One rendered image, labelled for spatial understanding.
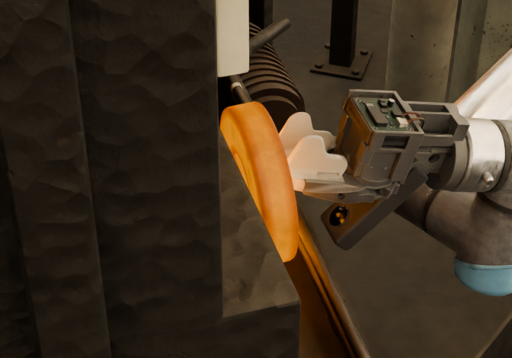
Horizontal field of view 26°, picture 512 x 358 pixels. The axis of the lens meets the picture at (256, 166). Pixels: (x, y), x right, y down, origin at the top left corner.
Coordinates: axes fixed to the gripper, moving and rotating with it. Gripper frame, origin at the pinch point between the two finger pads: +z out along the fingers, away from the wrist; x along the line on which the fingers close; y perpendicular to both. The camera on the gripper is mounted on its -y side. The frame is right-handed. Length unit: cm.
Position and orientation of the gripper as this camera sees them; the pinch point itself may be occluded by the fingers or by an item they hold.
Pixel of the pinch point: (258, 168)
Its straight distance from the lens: 104.9
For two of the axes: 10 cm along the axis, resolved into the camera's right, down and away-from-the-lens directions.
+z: -9.2, -0.1, -3.8
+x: 2.9, 6.2, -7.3
